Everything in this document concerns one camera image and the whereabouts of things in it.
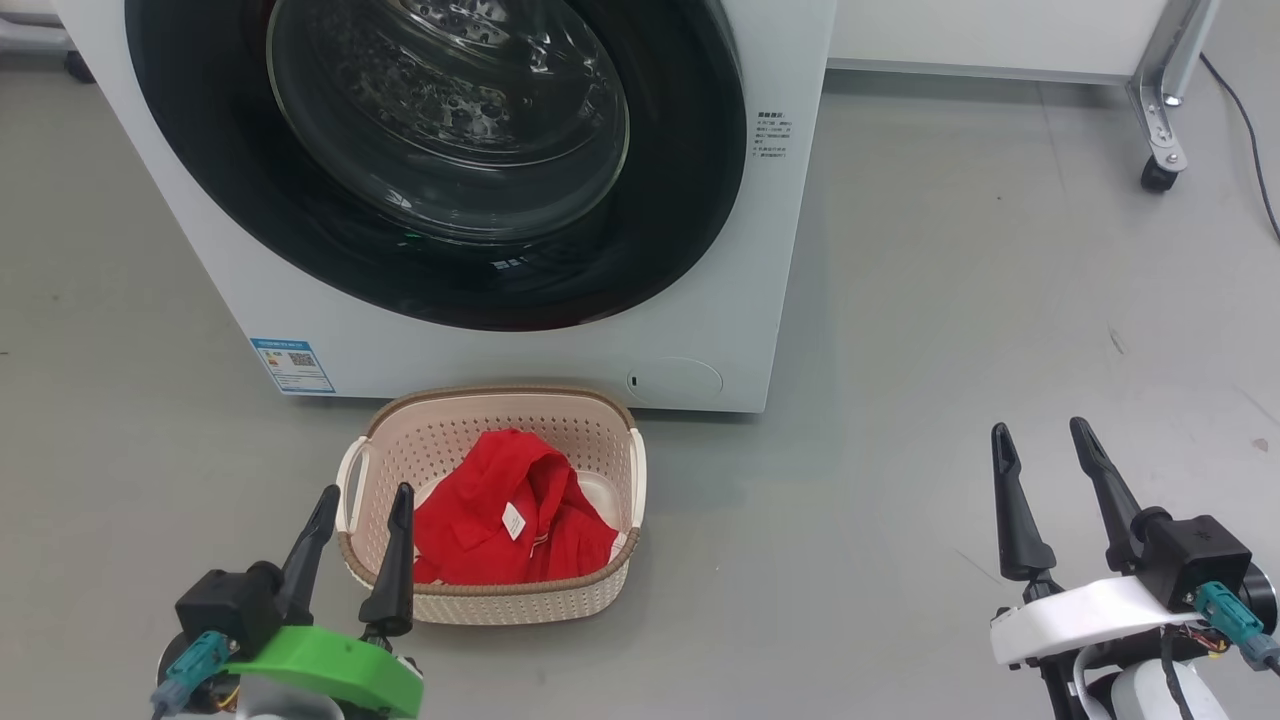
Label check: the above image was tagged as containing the white partition board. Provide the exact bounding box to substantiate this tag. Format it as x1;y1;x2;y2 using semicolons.
828;0;1171;86

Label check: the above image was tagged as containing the grey metal frame rail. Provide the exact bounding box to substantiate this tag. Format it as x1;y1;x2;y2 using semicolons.
0;12;76;56

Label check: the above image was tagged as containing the round white filter cover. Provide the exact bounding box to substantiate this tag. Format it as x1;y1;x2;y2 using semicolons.
626;357;724;406

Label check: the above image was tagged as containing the thin black floor cable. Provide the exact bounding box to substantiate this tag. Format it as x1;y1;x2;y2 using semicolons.
1200;52;1280;241

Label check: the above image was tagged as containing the white front-load washing machine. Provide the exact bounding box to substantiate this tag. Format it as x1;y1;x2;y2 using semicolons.
55;0;838;413

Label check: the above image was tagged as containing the silver metal frame leg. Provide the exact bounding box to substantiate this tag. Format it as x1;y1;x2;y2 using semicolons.
1127;0;1223;171

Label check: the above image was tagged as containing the blue energy label sticker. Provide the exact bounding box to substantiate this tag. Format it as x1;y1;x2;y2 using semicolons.
250;338;337;395

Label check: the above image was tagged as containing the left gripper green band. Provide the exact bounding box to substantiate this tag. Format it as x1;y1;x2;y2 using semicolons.
222;482;426;720

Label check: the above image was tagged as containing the red garment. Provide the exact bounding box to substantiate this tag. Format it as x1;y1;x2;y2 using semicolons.
412;429;621;586

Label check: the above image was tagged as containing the cream perforated laundry basket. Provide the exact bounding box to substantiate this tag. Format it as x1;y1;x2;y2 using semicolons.
335;386;648;626

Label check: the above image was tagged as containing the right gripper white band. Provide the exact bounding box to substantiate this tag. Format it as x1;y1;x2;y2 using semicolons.
990;417;1206;720

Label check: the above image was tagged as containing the black round glass washer door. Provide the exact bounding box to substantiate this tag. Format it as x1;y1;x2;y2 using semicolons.
125;0;749;332

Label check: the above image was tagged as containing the small printed text sticker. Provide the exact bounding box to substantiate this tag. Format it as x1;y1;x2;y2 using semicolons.
757;110;798;161

